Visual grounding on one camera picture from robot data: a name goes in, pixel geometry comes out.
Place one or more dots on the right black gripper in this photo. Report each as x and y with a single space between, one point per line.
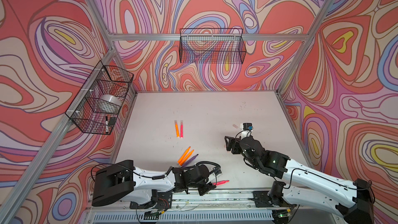
236 145

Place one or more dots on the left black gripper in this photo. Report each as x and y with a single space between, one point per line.
203 184

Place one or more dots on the pink highlighter pen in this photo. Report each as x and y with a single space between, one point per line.
220 182
181 129

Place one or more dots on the purple pen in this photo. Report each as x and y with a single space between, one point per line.
189 161

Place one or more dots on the orange highlighter pen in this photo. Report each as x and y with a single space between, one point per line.
177 129

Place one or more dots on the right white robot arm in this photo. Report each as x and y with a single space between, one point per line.
297 184

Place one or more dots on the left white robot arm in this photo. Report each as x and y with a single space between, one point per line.
143 189

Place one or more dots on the orange pen middle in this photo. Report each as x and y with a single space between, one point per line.
186 157

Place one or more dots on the orange pen left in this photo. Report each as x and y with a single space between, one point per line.
183 155

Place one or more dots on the white tape roll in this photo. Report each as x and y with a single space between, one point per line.
111 99

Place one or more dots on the aluminium front rail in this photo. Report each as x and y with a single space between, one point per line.
223 200

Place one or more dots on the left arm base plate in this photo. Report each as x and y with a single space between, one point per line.
161 201

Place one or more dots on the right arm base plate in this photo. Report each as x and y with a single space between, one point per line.
262 199

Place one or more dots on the black wire basket back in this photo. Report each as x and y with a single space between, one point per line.
212 46

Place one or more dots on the black wire basket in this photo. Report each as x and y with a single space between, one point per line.
212 46
87 111

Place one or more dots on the black wire basket left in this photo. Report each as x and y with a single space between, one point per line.
87 111

